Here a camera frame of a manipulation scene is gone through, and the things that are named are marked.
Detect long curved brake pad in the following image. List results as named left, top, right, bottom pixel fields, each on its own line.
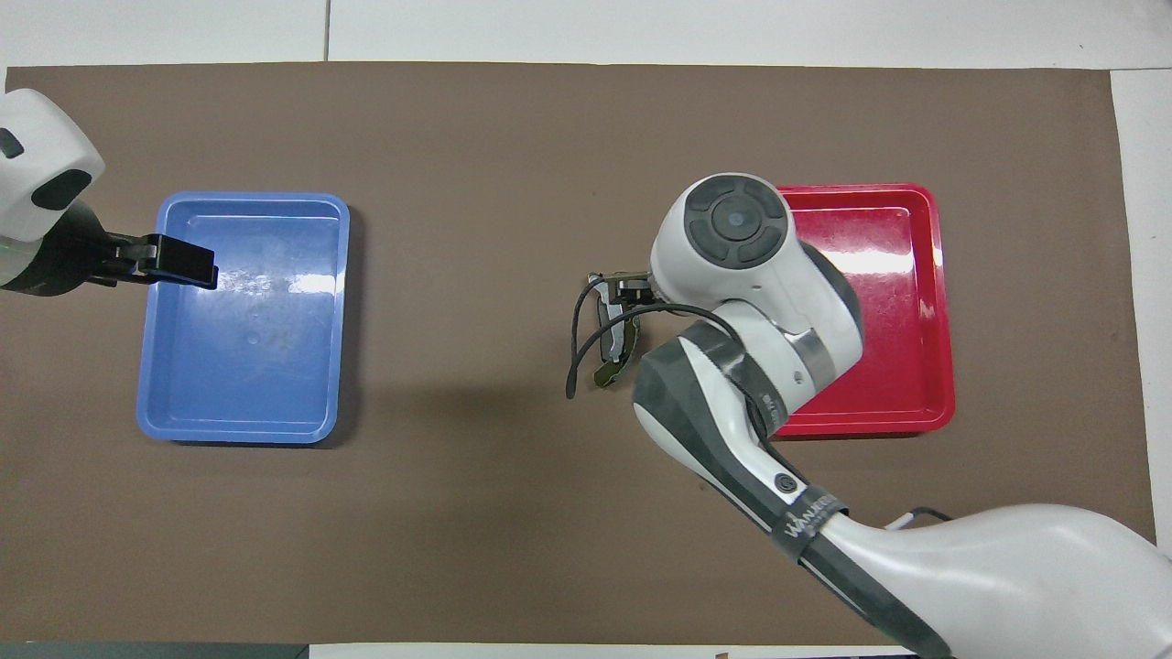
left=588, top=271, right=646, bottom=391

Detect red plastic tray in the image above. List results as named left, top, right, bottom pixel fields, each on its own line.
left=765, top=183, right=957, bottom=439

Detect brown table mat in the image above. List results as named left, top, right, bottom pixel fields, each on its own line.
left=0, top=62, right=1156, bottom=645

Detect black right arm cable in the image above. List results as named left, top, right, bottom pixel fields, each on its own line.
left=565, top=277, right=779, bottom=440

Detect blue plastic tray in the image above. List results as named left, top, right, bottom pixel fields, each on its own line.
left=136, top=190, right=353, bottom=446

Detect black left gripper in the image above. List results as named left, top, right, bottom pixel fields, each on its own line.
left=0, top=201, right=220, bottom=297

